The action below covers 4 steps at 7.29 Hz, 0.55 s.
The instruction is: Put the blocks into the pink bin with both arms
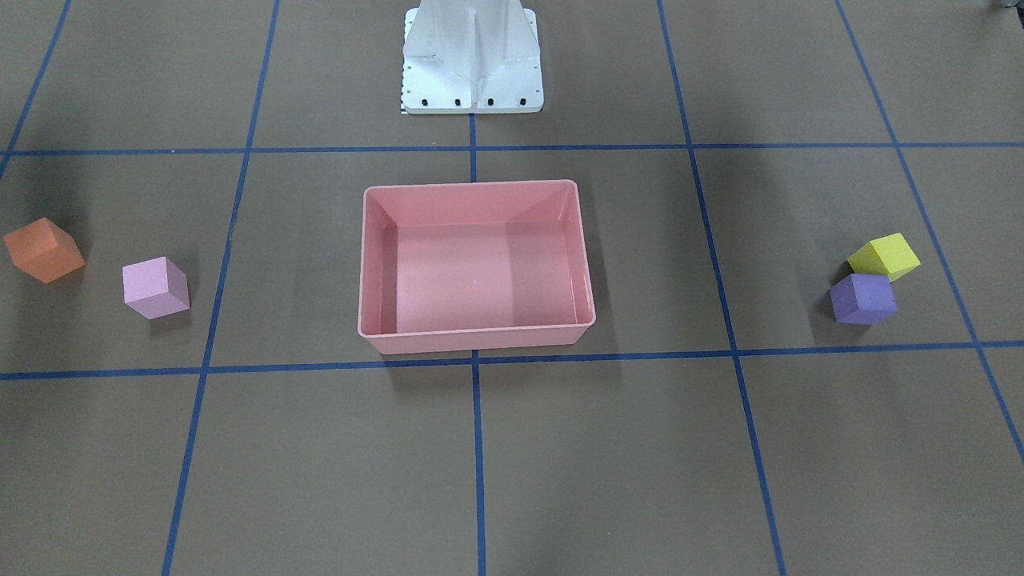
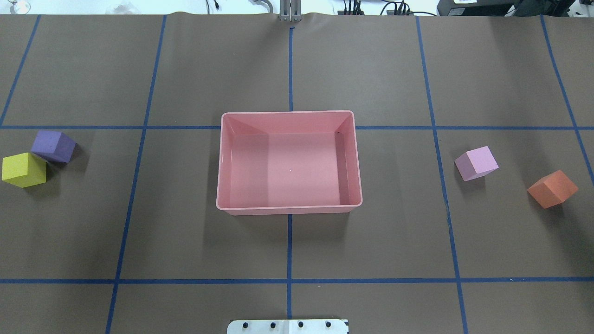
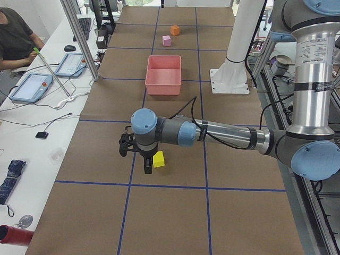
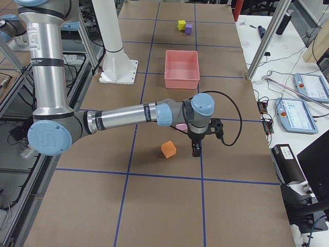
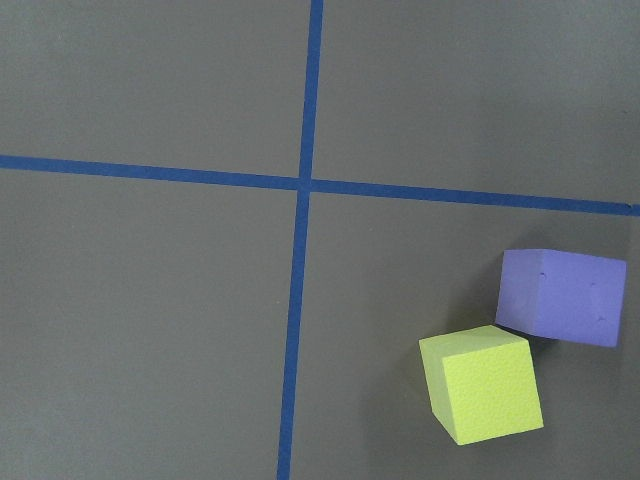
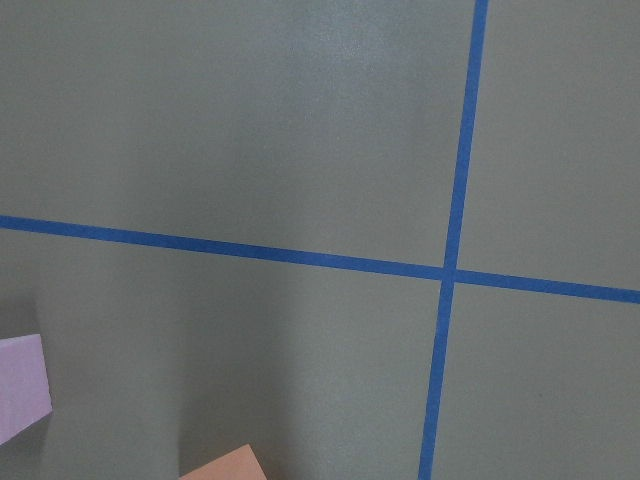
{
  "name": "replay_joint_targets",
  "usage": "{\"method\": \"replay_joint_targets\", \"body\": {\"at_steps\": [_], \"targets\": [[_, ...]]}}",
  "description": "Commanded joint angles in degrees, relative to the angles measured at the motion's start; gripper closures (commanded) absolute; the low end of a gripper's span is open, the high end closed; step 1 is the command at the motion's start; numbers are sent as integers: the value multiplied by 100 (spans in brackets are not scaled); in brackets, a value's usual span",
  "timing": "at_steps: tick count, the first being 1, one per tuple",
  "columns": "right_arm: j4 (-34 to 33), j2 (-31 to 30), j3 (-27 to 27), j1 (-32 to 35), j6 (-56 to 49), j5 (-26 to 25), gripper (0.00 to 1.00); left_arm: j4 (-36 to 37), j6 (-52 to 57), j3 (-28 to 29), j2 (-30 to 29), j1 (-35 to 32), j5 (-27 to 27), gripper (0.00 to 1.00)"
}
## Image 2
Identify white metal base plate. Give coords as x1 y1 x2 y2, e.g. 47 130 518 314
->
226 319 349 334

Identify grey metal camera post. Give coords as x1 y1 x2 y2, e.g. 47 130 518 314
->
278 0 303 22

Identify purple foam block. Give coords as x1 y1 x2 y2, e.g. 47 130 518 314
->
30 130 76 163

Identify pink plastic bin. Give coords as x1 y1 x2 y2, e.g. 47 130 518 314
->
216 110 363 216

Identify orange foam block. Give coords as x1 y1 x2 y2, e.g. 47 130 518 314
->
527 170 579 209

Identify yellow foam block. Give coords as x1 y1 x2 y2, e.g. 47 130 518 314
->
1 152 47 188

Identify pink foam block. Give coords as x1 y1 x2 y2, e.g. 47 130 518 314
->
454 146 499 181

